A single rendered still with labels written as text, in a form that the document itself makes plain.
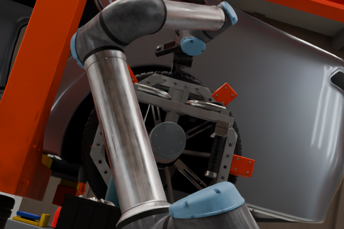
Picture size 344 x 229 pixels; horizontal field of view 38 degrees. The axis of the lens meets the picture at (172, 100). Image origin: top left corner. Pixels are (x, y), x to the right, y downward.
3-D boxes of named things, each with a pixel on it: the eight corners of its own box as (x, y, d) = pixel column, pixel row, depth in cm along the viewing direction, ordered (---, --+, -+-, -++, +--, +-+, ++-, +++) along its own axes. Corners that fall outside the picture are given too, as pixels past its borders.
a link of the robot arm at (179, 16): (126, -21, 127) (230, -3, 185) (93, 7, 132) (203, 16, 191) (148, 18, 125) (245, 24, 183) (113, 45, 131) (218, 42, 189)
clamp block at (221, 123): (222, 140, 186) (226, 127, 187) (227, 136, 177) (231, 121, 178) (209, 136, 185) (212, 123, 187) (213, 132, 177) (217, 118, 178)
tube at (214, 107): (218, 126, 201) (224, 101, 203) (228, 116, 182) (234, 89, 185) (175, 114, 200) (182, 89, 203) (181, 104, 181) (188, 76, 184)
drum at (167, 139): (176, 168, 201) (184, 135, 205) (182, 162, 180) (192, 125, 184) (142, 159, 201) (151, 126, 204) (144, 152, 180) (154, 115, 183)
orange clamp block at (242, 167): (225, 173, 204) (246, 178, 204) (229, 171, 196) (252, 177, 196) (229, 156, 205) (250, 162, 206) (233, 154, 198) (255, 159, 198)
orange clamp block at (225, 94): (218, 112, 209) (234, 99, 211) (221, 108, 202) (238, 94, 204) (207, 99, 210) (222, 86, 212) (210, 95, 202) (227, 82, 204)
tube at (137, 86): (170, 113, 200) (176, 88, 202) (175, 101, 181) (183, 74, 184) (127, 101, 199) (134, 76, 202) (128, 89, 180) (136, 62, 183)
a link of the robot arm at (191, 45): (199, 32, 180) (196, 10, 188) (175, 49, 185) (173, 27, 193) (215, 46, 185) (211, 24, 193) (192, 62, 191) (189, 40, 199)
